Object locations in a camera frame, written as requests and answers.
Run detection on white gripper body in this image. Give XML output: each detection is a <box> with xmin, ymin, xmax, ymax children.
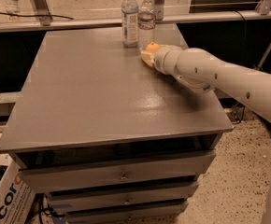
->
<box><xmin>154</xmin><ymin>46</ymin><xmax>182</xmax><ymax>76</ymax></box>

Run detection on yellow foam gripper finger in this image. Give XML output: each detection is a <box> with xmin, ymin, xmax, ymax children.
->
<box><xmin>141</xmin><ymin>50</ymin><xmax>154</xmax><ymax>67</ymax></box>

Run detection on orange fruit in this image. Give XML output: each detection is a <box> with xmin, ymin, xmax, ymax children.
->
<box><xmin>146</xmin><ymin>42</ymin><xmax>160</xmax><ymax>52</ymax></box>

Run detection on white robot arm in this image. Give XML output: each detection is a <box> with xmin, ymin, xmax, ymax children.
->
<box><xmin>141</xmin><ymin>45</ymin><xmax>271</xmax><ymax>224</ymax></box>

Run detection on clear water bottle right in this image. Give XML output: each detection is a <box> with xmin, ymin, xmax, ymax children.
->
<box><xmin>138</xmin><ymin>0</ymin><xmax>156</xmax><ymax>51</ymax></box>

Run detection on labelled water bottle left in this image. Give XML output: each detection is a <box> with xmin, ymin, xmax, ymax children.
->
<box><xmin>121</xmin><ymin>0</ymin><xmax>138</xmax><ymax>48</ymax></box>

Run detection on grey drawer cabinet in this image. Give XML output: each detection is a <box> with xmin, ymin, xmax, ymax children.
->
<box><xmin>0</xmin><ymin>22</ymin><xmax>235</xmax><ymax>224</ymax></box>

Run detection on bottom grey drawer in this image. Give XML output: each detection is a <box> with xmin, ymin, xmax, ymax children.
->
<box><xmin>66</xmin><ymin>200</ymin><xmax>188</xmax><ymax>224</ymax></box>

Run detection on grey drawer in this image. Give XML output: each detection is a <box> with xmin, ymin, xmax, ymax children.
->
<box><xmin>48</xmin><ymin>180</ymin><xmax>198</xmax><ymax>212</ymax></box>
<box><xmin>20</xmin><ymin>150</ymin><xmax>216</xmax><ymax>193</ymax></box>
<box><xmin>66</xmin><ymin>200</ymin><xmax>188</xmax><ymax>224</ymax></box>

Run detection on top grey drawer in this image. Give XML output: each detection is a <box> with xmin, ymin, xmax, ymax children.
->
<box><xmin>20</xmin><ymin>150</ymin><xmax>216</xmax><ymax>193</ymax></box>

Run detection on middle grey drawer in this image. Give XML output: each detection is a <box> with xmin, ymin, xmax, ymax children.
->
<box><xmin>48</xmin><ymin>180</ymin><xmax>198</xmax><ymax>212</ymax></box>

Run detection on white cardboard box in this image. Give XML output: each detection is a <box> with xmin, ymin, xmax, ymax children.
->
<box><xmin>0</xmin><ymin>161</ymin><xmax>36</xmax><ymax>224</ymax></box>

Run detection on metal frame rail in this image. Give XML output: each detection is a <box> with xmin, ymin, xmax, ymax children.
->
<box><xmin>0</xmin><ymin>10</ymin><xmax>271</xmax><ymax>33</ymax></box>

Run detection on black cable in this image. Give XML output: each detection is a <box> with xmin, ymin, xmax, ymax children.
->
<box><xmin>0</xmin><ymin>10</ymin><xmax>76</xmax><ymax>21</ymax></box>

